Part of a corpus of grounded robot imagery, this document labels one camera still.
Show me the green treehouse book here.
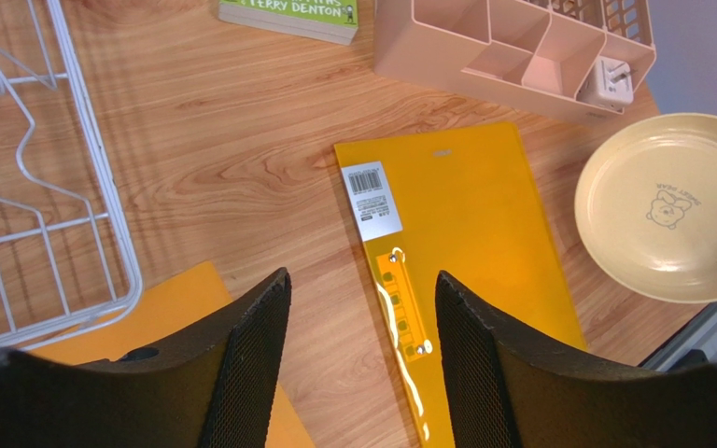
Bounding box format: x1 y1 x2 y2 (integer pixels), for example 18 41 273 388
218 0 359 45

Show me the left orange folder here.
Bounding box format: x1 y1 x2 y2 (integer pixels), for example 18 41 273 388
30 260 316 448

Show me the white power adapter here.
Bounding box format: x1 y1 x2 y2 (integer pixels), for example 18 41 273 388
577 56 634 111

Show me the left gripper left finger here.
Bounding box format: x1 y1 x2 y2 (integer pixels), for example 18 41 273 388
0 268 292 447

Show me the right orange folder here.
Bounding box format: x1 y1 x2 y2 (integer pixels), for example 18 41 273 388
335 122 586 447

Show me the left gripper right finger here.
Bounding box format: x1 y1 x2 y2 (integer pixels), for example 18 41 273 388
435 272 717 447

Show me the white wire dish rack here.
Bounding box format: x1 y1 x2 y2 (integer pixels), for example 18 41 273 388
0 1 144 350

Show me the orange folder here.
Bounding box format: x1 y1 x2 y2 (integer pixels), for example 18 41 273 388
30 260 316 448
335 122 586 447

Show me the pink file organizer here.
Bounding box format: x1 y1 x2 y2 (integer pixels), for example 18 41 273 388
373 0 656 124

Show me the cream yellow plate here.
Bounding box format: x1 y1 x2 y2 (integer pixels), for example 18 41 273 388
574 113 717 304

